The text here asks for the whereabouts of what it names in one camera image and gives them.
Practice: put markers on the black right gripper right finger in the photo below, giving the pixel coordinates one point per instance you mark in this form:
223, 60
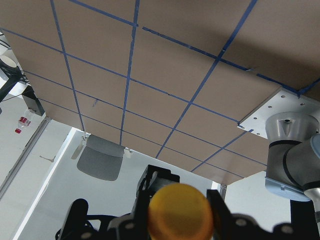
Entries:
221, 216

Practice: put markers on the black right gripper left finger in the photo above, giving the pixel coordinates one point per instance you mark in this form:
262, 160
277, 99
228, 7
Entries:
153, 179

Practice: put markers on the yellow push button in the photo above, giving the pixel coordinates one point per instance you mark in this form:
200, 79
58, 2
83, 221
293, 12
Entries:
179, 212

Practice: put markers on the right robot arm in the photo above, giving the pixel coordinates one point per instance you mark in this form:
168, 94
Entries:
293, 172

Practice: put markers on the grey office chair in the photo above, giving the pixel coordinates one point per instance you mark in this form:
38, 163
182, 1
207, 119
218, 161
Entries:
99, 158

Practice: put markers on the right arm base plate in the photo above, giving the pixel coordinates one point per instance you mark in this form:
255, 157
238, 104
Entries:
277, 110

